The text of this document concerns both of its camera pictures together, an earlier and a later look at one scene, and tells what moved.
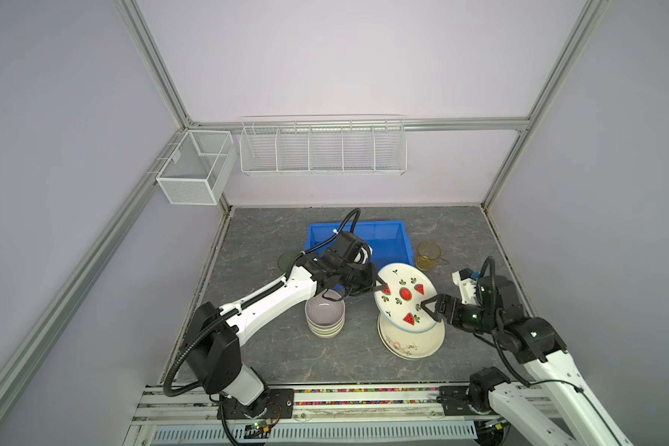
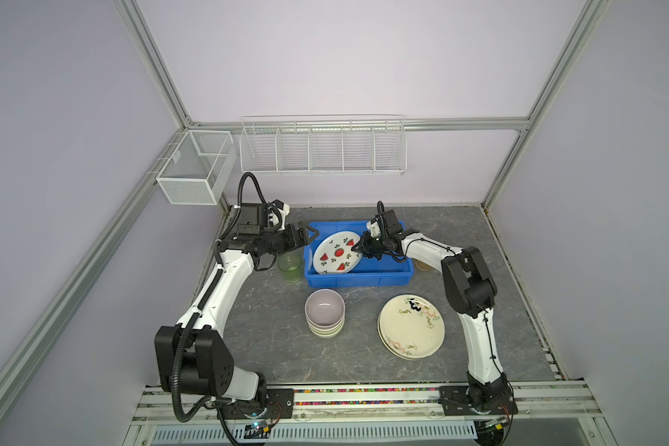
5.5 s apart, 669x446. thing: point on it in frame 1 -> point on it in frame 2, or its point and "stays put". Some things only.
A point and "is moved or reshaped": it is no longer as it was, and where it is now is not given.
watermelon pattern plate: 400,302 is moved or reshaped
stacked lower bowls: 326,332 stays put
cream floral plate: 412,346 stays put
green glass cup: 286,260 stays put
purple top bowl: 324,312 stays put
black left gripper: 370,282 -> 293,242
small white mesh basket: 197,167 stays put
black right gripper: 445,301 -> 362,247
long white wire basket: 323,144 stays put
